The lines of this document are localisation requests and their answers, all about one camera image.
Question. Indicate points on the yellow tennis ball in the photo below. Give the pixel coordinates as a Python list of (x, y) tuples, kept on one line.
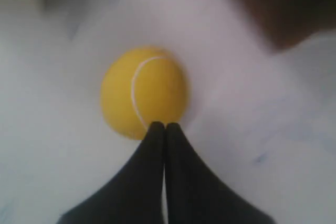
[(144, 85)]

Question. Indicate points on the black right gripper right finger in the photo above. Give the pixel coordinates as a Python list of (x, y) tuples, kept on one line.
[(194, 193)]

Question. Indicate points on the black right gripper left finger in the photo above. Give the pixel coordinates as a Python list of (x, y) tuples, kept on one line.
[(134, 194)]

